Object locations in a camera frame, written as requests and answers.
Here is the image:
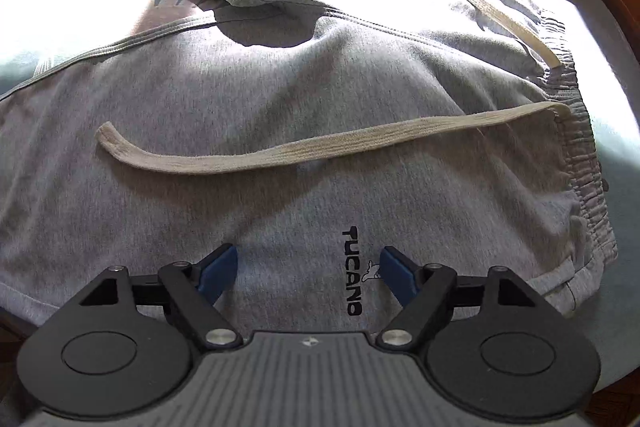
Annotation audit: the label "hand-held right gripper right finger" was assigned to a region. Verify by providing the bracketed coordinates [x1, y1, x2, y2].
[375, 246, 536, 350]

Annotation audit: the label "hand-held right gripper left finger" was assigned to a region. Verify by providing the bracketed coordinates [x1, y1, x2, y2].
[80, 243, 241, 350]

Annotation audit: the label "grey sweatpants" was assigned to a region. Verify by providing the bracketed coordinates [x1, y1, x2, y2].
[0, 0, 621, 333]

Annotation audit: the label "beige pants drawstring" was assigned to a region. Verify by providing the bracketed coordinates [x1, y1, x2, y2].
[95, 0, 573, 178]

